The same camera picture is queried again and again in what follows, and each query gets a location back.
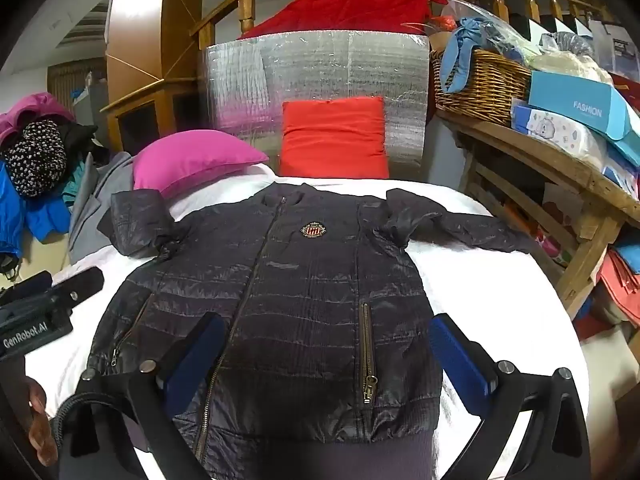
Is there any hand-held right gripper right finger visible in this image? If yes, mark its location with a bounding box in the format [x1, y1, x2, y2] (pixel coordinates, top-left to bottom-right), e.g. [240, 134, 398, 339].
[429, 313, 593, 480]

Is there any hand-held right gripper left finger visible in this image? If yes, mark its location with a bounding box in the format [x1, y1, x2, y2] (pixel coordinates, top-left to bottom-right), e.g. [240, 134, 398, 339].
[59, 311, 231, 480]

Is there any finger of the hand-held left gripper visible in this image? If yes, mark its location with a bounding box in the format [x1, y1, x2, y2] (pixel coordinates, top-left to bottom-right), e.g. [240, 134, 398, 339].
[50, 266, 104, 307]
[0, 270, 53, 306]

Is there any black puffer jacket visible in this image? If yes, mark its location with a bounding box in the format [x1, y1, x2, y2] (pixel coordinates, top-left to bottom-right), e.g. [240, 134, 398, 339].
[86, 181, 538, 480]

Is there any person's left hand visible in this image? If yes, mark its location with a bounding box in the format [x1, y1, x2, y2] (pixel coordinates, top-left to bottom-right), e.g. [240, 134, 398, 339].
[24, 376, 60, 468]

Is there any blue jacket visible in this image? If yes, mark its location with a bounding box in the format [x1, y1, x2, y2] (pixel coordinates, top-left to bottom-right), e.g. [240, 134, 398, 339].
[0, 160, 73, 258]

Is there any white bed sheet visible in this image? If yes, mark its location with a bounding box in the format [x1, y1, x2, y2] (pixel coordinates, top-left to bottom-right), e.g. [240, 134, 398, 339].
[25, 165, 591, 480]

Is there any grey garment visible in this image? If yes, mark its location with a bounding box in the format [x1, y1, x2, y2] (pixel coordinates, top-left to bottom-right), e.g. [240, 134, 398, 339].
[67, 151, 135, 263]

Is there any black white dotted garment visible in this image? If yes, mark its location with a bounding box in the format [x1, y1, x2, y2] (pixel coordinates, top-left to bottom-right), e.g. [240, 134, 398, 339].
[4, 119, 68, 198]

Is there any pink pillow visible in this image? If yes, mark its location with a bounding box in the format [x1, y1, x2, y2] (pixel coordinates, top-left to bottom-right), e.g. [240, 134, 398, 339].
[132, 130, 271, 201]

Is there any pink garment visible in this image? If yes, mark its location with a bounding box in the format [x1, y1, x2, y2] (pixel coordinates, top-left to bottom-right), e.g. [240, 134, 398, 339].
[0, 92, 76, 148]

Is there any wooden table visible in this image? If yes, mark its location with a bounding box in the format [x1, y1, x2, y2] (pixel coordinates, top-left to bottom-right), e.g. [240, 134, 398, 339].
[435, 107, 640, 318]

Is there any printed white package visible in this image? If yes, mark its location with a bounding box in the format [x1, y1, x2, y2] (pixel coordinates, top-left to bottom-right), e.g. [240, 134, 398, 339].
[511, 100, 608, 166]

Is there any red pillow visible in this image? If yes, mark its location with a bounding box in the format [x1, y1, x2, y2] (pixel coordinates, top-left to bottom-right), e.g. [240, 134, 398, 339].
[277, 96, 390, 180]

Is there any curved wooden cabinet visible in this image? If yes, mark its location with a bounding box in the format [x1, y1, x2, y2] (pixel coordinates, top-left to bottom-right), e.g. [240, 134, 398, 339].
[100, 0, 206, 153]

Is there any wicker basket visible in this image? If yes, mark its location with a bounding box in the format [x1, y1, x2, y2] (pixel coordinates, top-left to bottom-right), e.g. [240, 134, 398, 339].
[430, 47, 533, 126]

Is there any light blue cardboard box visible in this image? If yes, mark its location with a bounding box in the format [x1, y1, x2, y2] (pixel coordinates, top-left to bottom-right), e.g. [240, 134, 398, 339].
[527, 70, 640, 168]

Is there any blue cloth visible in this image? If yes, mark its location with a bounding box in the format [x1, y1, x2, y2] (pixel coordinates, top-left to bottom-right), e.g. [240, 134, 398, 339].
[439, 17, 501, 95]

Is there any white plastic bag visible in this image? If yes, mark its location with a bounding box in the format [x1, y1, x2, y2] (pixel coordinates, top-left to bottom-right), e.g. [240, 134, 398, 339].
[530, 32, 613, 86]

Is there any wooden stair railing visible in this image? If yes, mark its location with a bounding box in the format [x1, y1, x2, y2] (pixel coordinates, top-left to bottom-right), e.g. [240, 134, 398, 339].
[190, 0, 616, 51]

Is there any silver foil insulation mat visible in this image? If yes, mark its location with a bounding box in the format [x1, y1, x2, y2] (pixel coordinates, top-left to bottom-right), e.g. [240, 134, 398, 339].
[200, 34, 432, 178]

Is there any red blanket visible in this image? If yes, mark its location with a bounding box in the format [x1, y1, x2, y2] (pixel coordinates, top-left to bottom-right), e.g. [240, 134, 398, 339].
[239, 0, 448, 40]

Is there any black corrugated cable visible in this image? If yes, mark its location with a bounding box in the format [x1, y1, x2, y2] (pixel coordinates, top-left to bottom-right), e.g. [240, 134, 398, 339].
[54, 392, 132, 433]

